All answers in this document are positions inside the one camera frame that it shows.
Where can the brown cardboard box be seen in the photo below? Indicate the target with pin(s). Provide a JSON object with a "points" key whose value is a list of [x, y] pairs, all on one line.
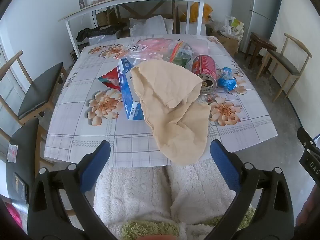
{"points": [[105, 18], [227, 42]]}

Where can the yellow bag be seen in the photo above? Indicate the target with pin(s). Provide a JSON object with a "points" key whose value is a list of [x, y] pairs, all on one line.
{"points": [[195, 11]]}

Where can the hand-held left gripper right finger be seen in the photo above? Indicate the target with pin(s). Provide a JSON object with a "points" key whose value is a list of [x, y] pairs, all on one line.
{"points": [[222, 165]]}

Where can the clear plastic bag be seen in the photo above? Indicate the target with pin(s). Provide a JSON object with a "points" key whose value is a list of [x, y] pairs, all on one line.
{"points": [[155, 48]]}

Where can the black chair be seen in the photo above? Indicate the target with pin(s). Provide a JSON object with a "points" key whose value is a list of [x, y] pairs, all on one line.
{"points": [[22, 140]]}

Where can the white sack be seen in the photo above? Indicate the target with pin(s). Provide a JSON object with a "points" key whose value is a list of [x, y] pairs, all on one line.
{"points": [[150, 25]]}

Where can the green label plastic bottle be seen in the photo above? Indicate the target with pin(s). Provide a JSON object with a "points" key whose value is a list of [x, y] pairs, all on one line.
{"points": [[182, 57]]}

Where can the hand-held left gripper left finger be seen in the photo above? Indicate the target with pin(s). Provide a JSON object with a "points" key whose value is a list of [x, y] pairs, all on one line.
{"points": [[95, 165]]}

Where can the red drink can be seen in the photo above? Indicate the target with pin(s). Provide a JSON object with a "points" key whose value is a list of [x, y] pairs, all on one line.
{"points": [[203, 66]]}

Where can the person's right hand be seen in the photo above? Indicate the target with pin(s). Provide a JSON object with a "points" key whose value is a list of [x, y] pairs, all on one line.
{"points": [[310, 205]]}

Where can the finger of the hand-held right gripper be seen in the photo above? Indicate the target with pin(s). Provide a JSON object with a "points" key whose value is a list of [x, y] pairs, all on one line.
{"points": [[306, 138]]}

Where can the white side table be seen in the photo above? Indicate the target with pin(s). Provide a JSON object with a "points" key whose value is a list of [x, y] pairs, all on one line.
{"points": [[140, 1]]}

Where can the wooden chair with dark seat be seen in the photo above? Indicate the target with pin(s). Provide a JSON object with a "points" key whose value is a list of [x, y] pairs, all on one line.
{"points": [[285, 62], [37, 92]]}

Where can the black bag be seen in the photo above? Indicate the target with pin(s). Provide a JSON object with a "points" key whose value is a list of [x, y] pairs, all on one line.
{"points": [[100, 31]]}

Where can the long white blue toothpaste box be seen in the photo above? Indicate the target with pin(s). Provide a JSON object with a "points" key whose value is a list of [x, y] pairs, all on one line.
{"points": [[126, 92]]}

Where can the blue crumpled wrapper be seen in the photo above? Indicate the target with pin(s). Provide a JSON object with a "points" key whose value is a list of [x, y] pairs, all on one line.
{"points": [[227, 82]]}

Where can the clear storage box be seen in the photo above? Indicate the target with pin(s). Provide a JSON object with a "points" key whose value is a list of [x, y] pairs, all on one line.
{"points": [[102, 40]]}

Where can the dark wooden stool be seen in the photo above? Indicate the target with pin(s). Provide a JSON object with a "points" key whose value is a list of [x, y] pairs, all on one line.
{"points": [[260, 42]]}

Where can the grey fridge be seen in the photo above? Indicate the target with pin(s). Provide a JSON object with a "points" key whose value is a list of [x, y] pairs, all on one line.
{"points": [[262, 5]]}

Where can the red foil packet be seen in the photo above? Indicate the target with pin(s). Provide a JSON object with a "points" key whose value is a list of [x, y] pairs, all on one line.
{"points": [[111, 80]]}

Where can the beige cloth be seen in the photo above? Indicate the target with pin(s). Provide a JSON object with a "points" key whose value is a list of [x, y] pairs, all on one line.
{"points": [[170, 100]]}

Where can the white plastic bags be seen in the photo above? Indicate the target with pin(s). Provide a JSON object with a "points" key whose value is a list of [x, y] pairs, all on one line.
{"points": [[233, 26]]}

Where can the small clear packet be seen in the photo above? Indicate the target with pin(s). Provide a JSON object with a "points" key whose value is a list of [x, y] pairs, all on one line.
{"points": [[12, 153]]}

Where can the white cabinet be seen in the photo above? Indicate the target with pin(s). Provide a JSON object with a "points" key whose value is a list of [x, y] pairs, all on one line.
{"points": [[192, 28]]}

